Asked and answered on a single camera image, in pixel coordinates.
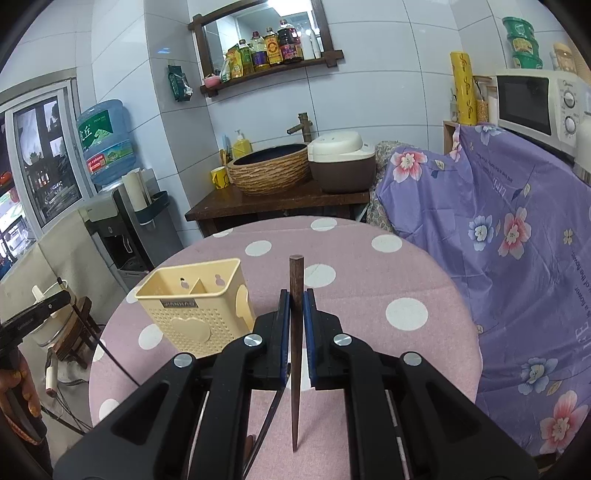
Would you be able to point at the dark wooden chopstick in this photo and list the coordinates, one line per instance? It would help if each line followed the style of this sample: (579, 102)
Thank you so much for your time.
(296, 341)

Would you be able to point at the stacked green bowls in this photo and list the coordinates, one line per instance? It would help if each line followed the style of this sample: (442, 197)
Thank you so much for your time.
(525, 48)

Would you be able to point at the dark wooden counter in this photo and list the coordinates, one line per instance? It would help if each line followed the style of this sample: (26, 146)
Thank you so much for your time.
(229, 207)

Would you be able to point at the blue water jug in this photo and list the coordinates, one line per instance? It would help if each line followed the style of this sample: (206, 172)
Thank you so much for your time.
(106, 144)

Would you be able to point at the woven basin sink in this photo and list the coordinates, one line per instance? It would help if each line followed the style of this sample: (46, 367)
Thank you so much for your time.
(272, 170)

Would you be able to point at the white brown rice cooker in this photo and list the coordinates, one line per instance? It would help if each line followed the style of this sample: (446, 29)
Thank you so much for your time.
(341, 162)

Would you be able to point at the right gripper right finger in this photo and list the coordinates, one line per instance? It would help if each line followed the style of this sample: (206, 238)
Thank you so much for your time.
(377, 394)

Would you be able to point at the black water dispenser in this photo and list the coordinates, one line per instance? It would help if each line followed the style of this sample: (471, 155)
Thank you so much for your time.
(135, 241)

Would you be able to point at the green hanging packet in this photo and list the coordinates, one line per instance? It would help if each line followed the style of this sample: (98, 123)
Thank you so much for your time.
(181, 89)

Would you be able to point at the white pot with lid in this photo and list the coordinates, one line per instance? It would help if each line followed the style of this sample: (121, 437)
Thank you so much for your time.
(47, 334)

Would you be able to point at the yellow wrap roll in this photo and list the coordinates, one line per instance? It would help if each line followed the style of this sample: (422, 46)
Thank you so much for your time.
(465, 88)

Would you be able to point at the purple floral cloth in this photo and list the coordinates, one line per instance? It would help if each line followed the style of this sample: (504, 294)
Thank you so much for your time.
(510, 224)

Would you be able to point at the white microwave oven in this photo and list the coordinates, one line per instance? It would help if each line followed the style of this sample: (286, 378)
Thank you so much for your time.
(543, 105)

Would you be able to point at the person left hand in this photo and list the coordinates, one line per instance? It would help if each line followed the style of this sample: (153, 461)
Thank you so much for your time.
(20, 403)

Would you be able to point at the small wooden stool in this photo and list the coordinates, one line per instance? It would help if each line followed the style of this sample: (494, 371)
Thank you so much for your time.
(77, 336)

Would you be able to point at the yellow mug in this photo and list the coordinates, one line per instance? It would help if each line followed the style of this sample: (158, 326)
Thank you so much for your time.
(220, 178)

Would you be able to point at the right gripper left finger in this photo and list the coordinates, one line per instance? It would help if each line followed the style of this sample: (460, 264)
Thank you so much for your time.
(258, 361)

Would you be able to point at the cream plastic utensil holder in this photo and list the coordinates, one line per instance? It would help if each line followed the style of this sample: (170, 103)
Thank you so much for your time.
(200, 308)

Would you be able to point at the yellow soap dispenser bottle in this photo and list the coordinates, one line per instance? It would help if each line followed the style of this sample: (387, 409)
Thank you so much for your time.
(241, 147)

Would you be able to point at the bronze faucet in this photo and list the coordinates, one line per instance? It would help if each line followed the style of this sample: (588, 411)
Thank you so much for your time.
(304, 126)

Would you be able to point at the pink polka dot tablecloth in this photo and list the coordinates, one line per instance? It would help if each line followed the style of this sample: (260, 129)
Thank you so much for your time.
(385, 291)

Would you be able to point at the white paper towel roll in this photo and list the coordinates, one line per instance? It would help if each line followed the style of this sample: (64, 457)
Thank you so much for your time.
(135, 189)

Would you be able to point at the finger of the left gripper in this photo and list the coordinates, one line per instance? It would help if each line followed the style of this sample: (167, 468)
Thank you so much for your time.
(22, 324)

